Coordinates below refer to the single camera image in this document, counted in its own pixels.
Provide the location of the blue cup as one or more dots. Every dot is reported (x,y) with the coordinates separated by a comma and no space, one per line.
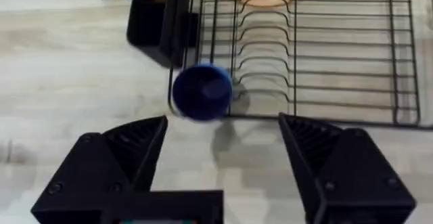
(202,92)

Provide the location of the black cutlery holder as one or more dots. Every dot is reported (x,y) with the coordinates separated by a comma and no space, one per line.
(158,21)

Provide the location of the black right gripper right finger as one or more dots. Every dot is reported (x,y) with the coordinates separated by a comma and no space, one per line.
(348,176)

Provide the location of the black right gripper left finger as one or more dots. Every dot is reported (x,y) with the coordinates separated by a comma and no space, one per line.
(111,163)

